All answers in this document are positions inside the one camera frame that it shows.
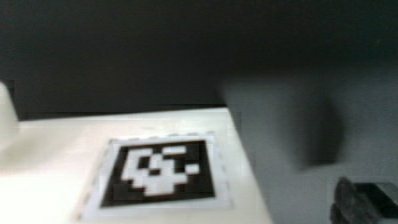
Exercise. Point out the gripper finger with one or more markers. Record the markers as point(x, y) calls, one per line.
point(365, 203)

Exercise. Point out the white drawer box front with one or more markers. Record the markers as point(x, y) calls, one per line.
point(126, 169)

